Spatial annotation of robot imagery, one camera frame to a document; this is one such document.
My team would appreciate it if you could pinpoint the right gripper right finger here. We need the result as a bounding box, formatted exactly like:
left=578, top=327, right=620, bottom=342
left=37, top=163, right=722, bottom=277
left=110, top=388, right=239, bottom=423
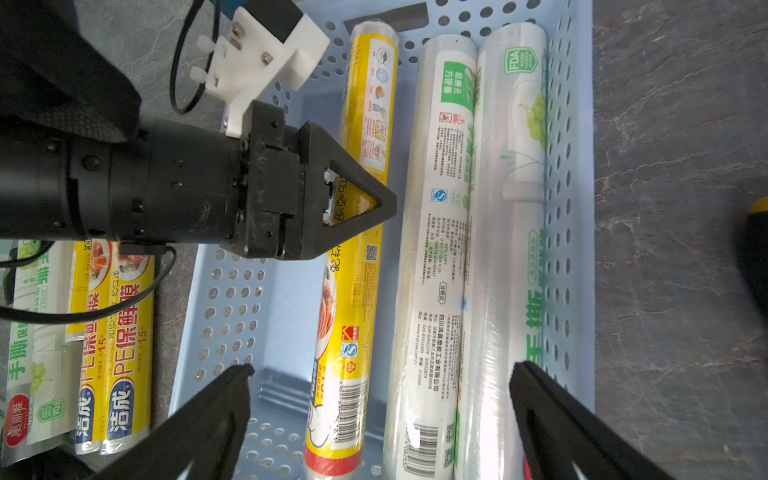
left=509, top=361, right=672, bottom=480

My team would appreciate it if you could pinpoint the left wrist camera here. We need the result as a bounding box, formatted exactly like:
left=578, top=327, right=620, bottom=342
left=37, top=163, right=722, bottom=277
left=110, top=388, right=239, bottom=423
left=190, top=1, right=330, bottom=139

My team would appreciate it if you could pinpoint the yellow wrap roll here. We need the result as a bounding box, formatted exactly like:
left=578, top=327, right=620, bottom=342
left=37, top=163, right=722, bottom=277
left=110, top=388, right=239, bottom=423
left=100, top=253, right=155, bottom=456
left=66, top=239, right=112, bottom=455
left=304, top=20, right=399, bottom=479

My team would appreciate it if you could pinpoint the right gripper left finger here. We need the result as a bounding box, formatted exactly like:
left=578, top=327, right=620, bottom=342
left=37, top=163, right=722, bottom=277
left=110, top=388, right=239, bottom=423
left=93, top=364, right=254, bottom=479

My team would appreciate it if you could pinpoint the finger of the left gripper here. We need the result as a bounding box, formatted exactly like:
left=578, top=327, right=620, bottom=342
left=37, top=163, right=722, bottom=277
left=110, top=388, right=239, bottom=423
left=298, top=122, right=397, bottom=260

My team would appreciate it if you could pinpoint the blue plastic basket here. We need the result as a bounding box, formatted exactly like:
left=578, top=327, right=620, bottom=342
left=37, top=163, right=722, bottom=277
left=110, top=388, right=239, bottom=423
left=170, top=1, right=595, bottom=479

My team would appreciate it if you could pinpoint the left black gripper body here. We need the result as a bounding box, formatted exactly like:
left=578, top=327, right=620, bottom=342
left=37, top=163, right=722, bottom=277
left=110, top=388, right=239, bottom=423
left=220, top=101, right=308, bottom=261

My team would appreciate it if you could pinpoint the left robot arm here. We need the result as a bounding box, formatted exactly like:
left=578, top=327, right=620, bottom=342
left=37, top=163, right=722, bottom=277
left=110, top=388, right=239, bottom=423
left=1, top=1, right=397, bottom=260

